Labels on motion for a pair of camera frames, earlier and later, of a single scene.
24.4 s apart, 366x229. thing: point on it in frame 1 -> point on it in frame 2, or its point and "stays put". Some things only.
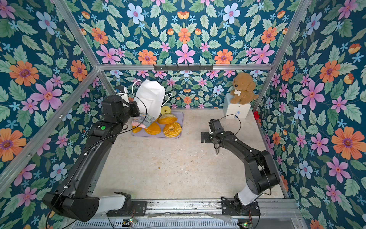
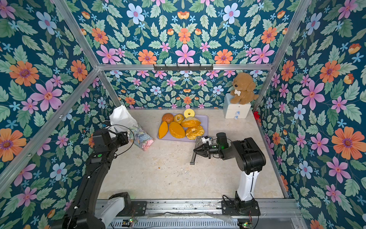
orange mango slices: x=153 y=129 -> x=177 y=130
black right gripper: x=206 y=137 -> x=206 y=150
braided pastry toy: x=172 y=130 -> x=192 y=132
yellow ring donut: x=165 y=109 -> x=188 y=112
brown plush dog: x=243 y=87 stays put
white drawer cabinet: x=235 y=111 stays put
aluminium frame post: x=299 y=15 stays put
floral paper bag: x=150 y=96 -> x=122 y=120
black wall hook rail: x=183 y=67 stays put
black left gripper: x=133 y=106 -> x=124 y=139
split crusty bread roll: x=166 y=118 -> x=190 y=121
